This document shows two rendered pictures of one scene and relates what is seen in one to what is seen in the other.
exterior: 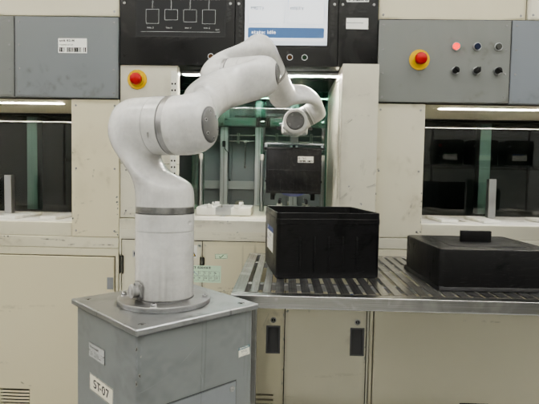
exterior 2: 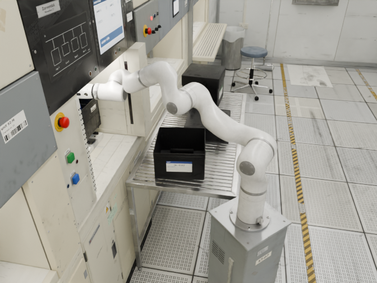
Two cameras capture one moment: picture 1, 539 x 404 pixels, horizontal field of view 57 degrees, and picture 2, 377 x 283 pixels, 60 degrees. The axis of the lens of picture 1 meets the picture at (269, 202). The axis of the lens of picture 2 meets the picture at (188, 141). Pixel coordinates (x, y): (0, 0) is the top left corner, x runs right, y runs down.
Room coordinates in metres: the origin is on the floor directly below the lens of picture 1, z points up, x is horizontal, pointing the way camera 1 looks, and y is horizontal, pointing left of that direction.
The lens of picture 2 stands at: (1.13, 1.37, 1.90)
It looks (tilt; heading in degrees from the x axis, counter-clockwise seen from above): 33 degrees down; 279
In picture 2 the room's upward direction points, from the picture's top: straight up
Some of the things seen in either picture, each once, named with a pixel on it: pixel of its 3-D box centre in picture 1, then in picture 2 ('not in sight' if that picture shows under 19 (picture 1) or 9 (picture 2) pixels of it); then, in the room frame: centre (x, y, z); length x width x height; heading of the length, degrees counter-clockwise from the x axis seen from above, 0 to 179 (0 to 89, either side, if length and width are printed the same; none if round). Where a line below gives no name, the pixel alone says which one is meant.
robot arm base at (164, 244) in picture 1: (164, 256); (251, 202); (1.02, 0.22, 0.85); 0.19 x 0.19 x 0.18
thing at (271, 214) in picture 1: (318, 239); (180, 152); (1.41, -0.14, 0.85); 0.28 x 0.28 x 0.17; 7
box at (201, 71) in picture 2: not in sight; (203, 86); (1.39, -1.02, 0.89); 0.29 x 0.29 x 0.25; 84
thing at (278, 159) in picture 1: (293, 163); (72, 112); (2.00, -0.09, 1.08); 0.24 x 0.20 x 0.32; 88
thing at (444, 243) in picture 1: (474, 255); (208, 122); (1.30, -0.55, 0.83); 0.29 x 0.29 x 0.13; 0
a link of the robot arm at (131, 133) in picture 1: (151, 155); (253, 169); (1.03, 0.25, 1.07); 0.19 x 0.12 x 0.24; 68
